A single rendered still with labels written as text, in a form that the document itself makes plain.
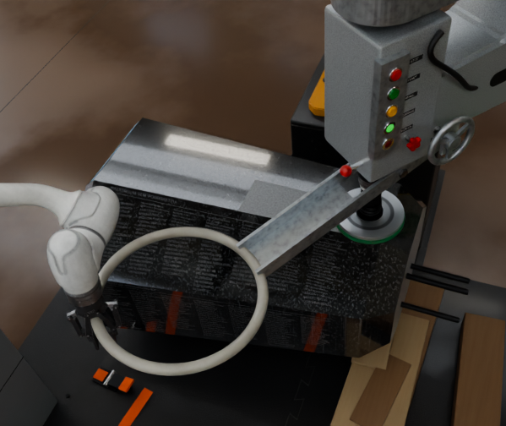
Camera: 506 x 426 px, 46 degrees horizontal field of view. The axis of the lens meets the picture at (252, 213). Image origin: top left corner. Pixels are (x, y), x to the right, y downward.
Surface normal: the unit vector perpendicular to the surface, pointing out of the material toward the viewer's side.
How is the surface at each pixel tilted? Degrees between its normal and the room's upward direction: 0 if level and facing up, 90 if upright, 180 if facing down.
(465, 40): 4
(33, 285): 0
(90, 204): 30
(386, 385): 0
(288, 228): 16
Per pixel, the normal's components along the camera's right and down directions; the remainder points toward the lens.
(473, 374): -0.09, -0.66
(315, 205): -0.32, -0.51
